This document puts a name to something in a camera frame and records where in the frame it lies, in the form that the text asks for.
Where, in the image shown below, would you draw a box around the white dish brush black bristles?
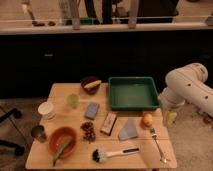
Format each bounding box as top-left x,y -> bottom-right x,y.
92,147 -> 140,163

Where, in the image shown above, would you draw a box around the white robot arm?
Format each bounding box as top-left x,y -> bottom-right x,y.
158,63 -> 213,126

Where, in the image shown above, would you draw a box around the green plastic tray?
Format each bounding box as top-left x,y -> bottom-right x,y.
108,77 -> 160,111

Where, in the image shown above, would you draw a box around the yellow corn cob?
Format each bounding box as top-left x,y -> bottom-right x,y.
84,80 -> 101,89

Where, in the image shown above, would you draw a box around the dark brown bowl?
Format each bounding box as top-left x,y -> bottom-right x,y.
81,76 -> 101,95

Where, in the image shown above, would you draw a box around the blue sponge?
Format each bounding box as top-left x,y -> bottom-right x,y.
84,102 -> 99,120

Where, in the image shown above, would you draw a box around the brown wooden block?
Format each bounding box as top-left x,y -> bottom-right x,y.
100,113 -> 117,136

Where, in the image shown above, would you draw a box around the green translucent cup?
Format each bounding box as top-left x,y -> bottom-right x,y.
67,94 -> 79,109

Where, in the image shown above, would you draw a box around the folded blue cloth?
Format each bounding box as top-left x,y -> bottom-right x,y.
118,118 -> 138,141

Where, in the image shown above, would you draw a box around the wooden table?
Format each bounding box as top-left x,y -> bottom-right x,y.
26,83 -> 177,171

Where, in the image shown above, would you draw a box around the brown grape bunch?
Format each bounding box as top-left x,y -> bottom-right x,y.
81,121 -> 96,142

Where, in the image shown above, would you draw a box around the orange fruit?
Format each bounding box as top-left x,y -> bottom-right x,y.
141,113 -> 153,127

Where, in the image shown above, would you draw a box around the silver fork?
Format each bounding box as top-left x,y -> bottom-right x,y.
150,128 -> 169,164

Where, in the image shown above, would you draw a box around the white lidded cup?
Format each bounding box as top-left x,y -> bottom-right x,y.
38,101 -> 55,120

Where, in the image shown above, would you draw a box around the orange bowl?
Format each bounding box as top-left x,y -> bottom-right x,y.
48,126 -> 77,159

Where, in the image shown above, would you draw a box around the green pea pod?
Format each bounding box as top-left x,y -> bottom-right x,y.
52,140 -> 72,166

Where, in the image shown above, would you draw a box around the metal cup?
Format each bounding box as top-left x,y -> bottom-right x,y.
31,125 -> 47,143

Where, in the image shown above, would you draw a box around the black chair base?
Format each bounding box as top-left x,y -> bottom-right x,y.
0,105 -> 26,157

